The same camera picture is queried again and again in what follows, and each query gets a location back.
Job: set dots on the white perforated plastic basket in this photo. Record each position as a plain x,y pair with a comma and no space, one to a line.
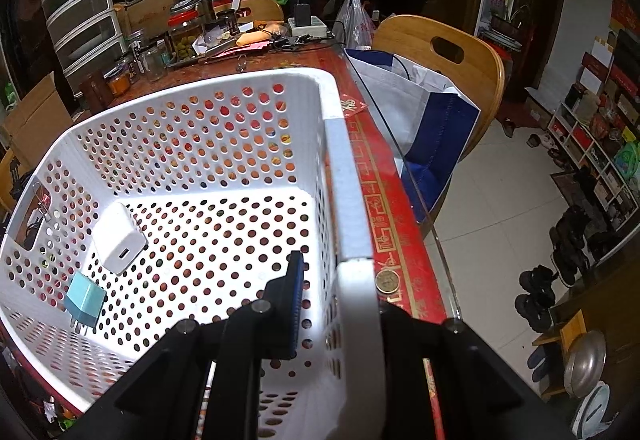
345,200

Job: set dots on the plain cardboard box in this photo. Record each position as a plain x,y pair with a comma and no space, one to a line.
40,115

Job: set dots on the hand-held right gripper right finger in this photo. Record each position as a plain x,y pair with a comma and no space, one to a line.
400,345

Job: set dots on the white power strip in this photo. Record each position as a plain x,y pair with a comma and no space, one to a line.
312,27

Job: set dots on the red wall scroll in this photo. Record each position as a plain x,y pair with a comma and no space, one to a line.
625,13

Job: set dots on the white charger block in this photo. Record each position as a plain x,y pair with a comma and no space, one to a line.
117,235

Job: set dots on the red envelope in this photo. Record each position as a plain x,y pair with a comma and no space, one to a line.
352,105

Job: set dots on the dark wooden door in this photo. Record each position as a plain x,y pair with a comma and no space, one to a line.
545,5

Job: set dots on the white round dish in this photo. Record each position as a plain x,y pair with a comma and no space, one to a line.
592,407

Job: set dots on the brass coin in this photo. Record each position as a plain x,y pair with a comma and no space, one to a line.
388,281

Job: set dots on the black charger on power strip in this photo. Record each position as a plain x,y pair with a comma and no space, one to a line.
302,14

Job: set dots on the translucent plastic drawer tower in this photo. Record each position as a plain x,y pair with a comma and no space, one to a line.
80,20

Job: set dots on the round metal lid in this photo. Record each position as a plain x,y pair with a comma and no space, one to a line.
585,360

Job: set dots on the blue and white shopping bag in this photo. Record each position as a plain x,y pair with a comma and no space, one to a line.
445,130

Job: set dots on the white cube shelf with boxes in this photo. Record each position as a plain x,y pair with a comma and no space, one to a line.
600,155

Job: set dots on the small jar of orange paste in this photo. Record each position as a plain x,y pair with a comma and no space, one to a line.
119,83

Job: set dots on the printed cardboard box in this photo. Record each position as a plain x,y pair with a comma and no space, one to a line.
150,13

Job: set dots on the black shoe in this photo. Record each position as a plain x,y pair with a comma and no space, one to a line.
537,310
535,277

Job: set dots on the brown slipper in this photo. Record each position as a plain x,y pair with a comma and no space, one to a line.
508,126

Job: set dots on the light blue charger plug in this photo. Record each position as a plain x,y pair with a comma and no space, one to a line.
85,297

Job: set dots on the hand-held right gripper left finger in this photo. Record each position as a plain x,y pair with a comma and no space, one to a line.
296,300

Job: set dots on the empty clear glass jar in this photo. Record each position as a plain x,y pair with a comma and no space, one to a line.
151,64

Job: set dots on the white plastic bag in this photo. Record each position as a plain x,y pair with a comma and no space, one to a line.
352,23

